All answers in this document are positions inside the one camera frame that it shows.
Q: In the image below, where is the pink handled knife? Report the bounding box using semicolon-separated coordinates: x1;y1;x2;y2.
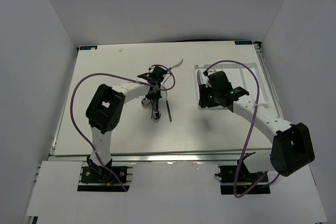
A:
196;70;203;86

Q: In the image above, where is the green chopstick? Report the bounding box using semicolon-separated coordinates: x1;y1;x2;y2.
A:
151;100;155;119

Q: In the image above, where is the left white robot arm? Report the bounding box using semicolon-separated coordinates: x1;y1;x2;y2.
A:
86;66;167;182

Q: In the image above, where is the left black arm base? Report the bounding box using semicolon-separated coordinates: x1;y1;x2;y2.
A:
77;156;132;193

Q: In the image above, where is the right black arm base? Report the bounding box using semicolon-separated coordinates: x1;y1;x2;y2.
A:
215;153;271;195

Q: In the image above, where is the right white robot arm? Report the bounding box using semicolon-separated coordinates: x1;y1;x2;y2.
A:
197;71;315;182

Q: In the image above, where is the white divided utensil tray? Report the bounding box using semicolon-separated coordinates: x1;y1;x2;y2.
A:
194;63;269;110

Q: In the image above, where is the left blue corner label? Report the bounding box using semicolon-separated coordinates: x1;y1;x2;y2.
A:
79;45;98;50

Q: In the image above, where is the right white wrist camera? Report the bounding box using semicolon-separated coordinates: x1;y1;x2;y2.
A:
204;74;211;88

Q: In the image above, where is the pink handled spoon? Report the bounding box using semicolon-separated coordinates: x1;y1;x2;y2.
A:
141;98;150;108

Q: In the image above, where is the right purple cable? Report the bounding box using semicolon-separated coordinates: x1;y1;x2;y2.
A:
202;60;280;198

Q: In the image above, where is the purple cable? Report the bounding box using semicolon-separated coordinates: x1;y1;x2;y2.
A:
202;60;280;198
70;64;176;192

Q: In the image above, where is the green handled spoon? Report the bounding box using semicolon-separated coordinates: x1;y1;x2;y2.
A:
153;99;161;120

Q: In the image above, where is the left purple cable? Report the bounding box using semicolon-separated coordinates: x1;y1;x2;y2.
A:
70;64;176;192

